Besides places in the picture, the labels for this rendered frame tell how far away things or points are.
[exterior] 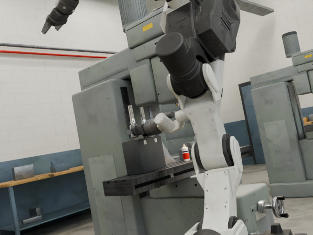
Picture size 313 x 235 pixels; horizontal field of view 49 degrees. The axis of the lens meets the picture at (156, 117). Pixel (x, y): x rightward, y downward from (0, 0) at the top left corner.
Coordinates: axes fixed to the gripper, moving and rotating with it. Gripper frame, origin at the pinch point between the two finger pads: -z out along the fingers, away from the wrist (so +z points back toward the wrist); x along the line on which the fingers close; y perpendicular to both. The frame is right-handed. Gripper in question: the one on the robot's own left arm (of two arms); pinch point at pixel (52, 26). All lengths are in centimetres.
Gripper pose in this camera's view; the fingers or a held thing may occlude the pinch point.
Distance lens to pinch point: 175.5
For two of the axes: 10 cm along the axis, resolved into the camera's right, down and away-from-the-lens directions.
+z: 6.0, -6.3, -4.9
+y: -7.3, -6.9, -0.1
